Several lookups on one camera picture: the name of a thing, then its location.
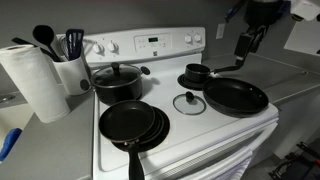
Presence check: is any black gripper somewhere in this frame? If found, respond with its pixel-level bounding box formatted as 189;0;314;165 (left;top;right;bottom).
234;25;268;60

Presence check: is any small glass lid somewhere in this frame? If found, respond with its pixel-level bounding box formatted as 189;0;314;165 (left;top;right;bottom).
173;91;206;115

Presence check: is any small black pot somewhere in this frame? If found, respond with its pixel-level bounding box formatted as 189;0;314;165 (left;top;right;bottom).
184;63;240;83

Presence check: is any right rear stove burner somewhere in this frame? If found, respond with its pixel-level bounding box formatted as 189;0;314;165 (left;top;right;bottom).
177;74;203;91

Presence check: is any stove burner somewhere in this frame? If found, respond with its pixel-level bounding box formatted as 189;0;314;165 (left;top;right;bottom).
99;107;170;152
177;74;203;91

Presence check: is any white electric stove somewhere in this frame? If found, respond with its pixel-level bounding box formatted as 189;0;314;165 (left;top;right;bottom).
83;27;278;180

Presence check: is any left front stove burner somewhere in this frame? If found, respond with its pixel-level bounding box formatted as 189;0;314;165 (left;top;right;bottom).
99;107;170;152

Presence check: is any large black lidded pot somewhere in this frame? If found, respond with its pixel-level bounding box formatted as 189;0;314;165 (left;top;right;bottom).
80;62;150;105

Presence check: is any large black frying pan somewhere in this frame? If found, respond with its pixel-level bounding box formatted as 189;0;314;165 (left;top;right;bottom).
202;78;269;117

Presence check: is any medium black frying pan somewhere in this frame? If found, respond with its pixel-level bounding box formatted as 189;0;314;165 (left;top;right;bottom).
98;100;155;180

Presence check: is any blue slotted spatula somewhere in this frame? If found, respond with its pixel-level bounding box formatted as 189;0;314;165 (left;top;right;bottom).
66;29;84;60

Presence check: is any white utensil holder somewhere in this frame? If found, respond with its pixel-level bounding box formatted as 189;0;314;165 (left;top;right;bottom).
54;56;91;96

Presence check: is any black ladle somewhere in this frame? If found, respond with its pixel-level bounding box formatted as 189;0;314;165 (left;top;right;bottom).
33;25;61;62

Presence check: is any paper towel roll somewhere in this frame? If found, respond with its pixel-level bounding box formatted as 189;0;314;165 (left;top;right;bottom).
0;45;70;123

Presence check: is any blue object at sink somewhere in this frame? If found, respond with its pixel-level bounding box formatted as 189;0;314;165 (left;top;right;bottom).
0;128;22;162

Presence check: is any wall power outlet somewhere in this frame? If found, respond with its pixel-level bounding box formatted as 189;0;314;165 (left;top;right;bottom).
216;23;225;39

